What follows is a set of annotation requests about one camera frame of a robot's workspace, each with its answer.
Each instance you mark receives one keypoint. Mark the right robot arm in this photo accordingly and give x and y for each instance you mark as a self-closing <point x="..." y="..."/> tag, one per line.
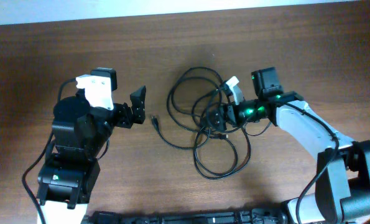
<point x="340" y="190"/>

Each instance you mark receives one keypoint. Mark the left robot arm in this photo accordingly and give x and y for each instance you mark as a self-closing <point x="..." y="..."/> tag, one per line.
<point x="71" y="167"/>

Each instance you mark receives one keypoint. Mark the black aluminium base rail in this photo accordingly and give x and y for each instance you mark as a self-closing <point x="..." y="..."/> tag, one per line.
<point x="254" y="216"/>

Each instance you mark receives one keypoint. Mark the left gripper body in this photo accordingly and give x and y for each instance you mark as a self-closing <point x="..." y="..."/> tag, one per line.
<point x="124" y="115"/>

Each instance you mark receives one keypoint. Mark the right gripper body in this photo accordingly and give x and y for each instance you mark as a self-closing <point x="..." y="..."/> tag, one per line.
<point x="229" y="114"/>

